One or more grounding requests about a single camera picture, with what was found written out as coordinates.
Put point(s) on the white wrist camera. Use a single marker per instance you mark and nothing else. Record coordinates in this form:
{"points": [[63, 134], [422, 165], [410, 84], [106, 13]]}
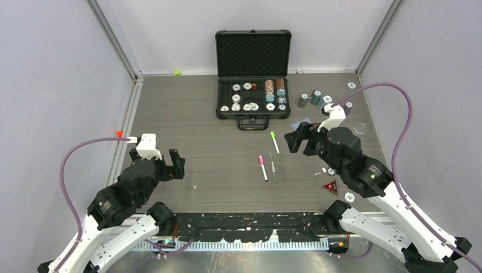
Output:
{"points": [[336, 116], [145, 147]]}

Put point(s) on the black poker chip case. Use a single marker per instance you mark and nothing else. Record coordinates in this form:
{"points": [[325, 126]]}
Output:
{"points": [[252, 67]]}

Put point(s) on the white pen green end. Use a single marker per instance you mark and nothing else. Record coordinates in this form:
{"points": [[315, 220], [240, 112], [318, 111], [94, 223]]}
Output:
{"points": [[273, 136]]}

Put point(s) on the light blue chip stack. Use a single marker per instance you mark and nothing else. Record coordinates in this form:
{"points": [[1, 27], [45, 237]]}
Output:
{"points": [[324, 101]]}

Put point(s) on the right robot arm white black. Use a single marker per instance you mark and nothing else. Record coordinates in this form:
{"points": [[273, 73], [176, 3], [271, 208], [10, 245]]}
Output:
{"points": [[416, 241]]}

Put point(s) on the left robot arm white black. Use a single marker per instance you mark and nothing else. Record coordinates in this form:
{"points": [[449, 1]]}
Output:
{"points": [[111, 207]]}

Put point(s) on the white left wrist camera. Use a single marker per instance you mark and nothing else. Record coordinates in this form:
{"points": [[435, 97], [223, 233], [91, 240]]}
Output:
{"points": [[145, 147]]}

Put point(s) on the teal chip stack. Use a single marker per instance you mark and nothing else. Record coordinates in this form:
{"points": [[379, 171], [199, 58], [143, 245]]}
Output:
{"points": [[316, 97]]}

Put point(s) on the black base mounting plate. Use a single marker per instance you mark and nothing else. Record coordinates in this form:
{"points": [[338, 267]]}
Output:
{"points": [[251, 227]]}

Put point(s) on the blue playing card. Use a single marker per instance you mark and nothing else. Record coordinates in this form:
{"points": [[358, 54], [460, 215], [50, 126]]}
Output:
{"points": [[296, 124]]}

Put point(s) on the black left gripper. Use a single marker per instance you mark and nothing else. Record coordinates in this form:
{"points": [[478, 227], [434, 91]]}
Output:
{"points": [[176, 170]]}

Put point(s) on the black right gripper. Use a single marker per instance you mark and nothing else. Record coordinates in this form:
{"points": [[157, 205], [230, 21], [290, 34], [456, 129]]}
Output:
{"points": [[305, 130]]}

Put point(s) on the white chip near base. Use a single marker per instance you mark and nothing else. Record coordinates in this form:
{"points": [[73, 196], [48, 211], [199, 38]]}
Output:
{"points": [[349, 197]]}

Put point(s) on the clear dealer button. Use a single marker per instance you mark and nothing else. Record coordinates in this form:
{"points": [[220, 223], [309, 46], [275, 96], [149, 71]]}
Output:
{"points": [[360, 128]]}

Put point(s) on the red triangle sign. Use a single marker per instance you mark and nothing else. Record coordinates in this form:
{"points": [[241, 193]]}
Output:
{"points": [[332, 187]]}

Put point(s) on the dark green chip stack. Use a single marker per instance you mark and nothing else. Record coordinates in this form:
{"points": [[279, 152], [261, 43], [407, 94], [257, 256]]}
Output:
{"points": [[303, 100]]}

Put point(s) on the purple chip stack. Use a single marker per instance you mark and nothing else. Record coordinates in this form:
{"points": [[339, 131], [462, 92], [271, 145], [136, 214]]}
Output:
{"points": [[347, 107]]}

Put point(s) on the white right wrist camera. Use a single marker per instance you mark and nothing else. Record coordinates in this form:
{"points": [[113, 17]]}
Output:
{"points": [[336, 116]]}

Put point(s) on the white pen blue tip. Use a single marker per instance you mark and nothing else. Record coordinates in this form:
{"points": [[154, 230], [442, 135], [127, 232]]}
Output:
{"points": [[261, 161]]}

